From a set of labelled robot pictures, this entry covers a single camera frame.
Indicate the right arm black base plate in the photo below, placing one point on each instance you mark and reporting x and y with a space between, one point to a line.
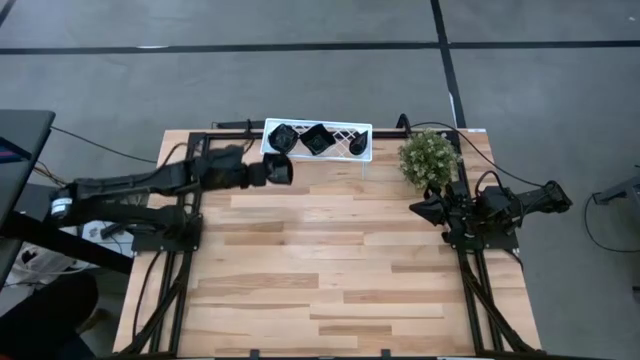
492 242

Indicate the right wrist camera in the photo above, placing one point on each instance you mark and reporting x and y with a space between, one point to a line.
456 190

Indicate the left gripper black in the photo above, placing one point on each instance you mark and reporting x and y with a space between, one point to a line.
225 167

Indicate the green potted plant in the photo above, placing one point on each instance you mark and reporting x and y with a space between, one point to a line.
429 159

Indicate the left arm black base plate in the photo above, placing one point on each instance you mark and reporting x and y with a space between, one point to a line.
165 242

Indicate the small black clamp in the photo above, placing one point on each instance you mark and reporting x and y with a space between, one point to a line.
254 354
385 354

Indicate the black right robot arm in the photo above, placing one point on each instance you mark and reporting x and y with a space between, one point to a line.
525 202

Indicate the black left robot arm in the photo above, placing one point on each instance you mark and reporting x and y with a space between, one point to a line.
125 192

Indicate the white power strip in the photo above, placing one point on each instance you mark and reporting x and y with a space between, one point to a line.
107 235

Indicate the person's leg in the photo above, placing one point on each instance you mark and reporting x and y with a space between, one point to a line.
45 320

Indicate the black square mini plate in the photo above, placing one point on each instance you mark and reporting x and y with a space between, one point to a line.
317 139

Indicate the black desk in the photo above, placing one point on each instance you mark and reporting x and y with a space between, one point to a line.
22 130

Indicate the white lattice rack shelf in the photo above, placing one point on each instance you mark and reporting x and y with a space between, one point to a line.
345 150

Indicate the white bag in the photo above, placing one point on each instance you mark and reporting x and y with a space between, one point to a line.
40 265

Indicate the brown blurry object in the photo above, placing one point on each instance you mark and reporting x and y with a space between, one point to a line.
95 320

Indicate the grey chair base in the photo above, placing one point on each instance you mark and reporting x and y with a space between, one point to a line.
620 192

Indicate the black bar behind table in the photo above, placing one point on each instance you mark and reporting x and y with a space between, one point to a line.
235 124

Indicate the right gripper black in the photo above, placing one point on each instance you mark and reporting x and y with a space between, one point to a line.
460 215

